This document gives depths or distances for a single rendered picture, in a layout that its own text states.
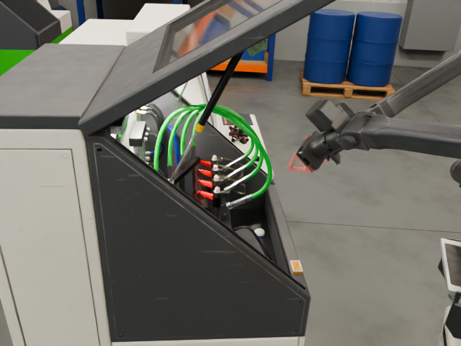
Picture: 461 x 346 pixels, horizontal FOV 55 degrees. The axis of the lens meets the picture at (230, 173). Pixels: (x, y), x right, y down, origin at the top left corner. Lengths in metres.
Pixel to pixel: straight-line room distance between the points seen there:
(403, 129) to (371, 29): 5.21
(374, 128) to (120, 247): 0.68
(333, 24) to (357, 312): 4.11
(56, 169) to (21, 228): 0.20
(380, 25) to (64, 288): 5.38
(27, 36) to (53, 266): 3.78
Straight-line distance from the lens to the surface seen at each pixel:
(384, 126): 0.99
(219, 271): 1.23
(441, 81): 1.46
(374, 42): 6.16
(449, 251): 1.51
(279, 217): 1.65
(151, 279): 1.25
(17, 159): 1.12
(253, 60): 6.77
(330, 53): 6.11
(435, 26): 8.00
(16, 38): 4.91
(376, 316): 2.75
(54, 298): 1.34
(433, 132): 0.93
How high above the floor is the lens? 1.86
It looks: 28 degrees down
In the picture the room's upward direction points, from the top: 2 degrees clockwise
